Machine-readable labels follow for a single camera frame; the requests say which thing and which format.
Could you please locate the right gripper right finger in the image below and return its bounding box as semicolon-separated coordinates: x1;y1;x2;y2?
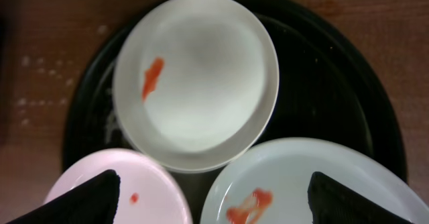
307;172;412;224

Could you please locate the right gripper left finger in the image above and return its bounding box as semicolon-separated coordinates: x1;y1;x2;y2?
8;170;121;224

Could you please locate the pale blue plate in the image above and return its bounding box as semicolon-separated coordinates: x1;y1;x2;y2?
200;138;428;223

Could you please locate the white plate top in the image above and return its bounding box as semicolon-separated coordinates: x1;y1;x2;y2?
113;0;280;173

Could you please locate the white plate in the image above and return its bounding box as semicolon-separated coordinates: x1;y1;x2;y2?
113;0;280;173
44;148;192;224

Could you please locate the black round tray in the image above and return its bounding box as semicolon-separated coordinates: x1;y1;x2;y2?
62;0;408;184

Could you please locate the white plate bottom left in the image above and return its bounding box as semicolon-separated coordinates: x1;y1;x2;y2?
44;148;192;224

